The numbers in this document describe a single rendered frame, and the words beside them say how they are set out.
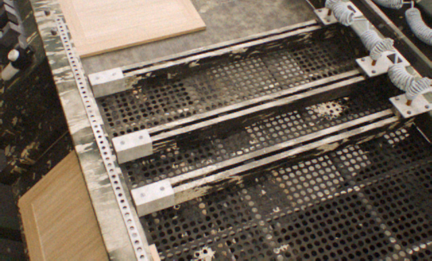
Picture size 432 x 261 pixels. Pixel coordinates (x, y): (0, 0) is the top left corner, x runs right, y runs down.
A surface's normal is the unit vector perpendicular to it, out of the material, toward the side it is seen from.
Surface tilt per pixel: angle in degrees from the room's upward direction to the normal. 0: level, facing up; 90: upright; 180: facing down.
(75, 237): 90
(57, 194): 90
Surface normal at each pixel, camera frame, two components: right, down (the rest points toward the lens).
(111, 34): 0.04, -0.66
